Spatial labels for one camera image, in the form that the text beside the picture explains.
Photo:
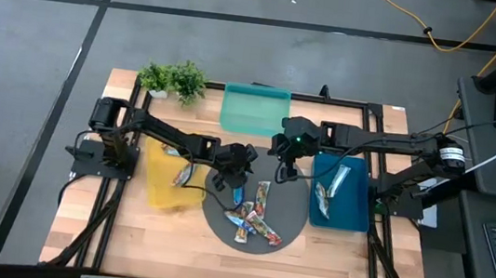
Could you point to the blue plastic bin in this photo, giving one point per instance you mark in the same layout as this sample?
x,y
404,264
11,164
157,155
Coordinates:
x,y
348,206

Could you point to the black aluminium rig frame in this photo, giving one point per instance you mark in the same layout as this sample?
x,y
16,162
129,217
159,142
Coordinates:
x,y
336,102

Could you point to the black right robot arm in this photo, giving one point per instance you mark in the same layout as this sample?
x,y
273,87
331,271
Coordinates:
x,y
370,139

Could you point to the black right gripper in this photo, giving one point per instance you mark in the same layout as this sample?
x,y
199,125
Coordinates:
x,y
302,138

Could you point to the green potted plant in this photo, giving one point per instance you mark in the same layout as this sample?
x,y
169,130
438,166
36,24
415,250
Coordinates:
x,y
180,80

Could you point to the round grey woven placemat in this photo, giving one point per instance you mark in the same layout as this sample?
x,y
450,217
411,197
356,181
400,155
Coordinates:
x,y
282,208

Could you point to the black support bar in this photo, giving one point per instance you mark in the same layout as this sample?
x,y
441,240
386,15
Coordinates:
x,y
446,188

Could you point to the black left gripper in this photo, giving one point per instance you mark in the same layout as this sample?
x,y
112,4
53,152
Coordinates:
x,y
236,158

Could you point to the yellow plastic bin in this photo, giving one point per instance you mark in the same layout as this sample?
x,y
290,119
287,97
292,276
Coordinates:
x,y
158,189

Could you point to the black frame bracket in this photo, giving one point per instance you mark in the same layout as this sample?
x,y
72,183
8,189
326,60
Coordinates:
x,y
325,91

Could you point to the white flat box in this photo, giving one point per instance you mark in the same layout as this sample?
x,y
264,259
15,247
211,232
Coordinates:
x,y
430,218

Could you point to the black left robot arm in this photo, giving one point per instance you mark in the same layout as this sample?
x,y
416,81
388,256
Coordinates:
x,y
169,132

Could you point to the teal plastic bin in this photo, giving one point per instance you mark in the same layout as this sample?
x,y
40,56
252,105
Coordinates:
x,y
256,112

